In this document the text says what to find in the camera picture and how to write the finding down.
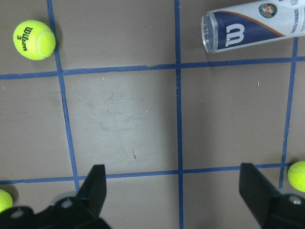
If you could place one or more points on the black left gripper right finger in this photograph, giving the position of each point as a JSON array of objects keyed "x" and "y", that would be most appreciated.
[{"x": 260, "y": 196}]

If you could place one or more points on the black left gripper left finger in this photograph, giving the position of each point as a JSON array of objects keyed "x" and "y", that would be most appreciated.
[{"x": 92, "y": 193}]

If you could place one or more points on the tennis ball can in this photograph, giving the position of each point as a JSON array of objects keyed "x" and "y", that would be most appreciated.
[{"x": 251, "y": 24}]

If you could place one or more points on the middle tennis ball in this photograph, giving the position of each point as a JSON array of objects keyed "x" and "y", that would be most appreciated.
[{"x": 296, "y": 176}]

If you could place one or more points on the tennis ball by left base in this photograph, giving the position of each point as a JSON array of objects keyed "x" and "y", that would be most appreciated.
[{"x": 6, "y": 201}]

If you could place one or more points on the tennis ball near left gripper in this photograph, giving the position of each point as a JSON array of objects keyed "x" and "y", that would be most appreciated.
[{"x": 34, "y": 40}]

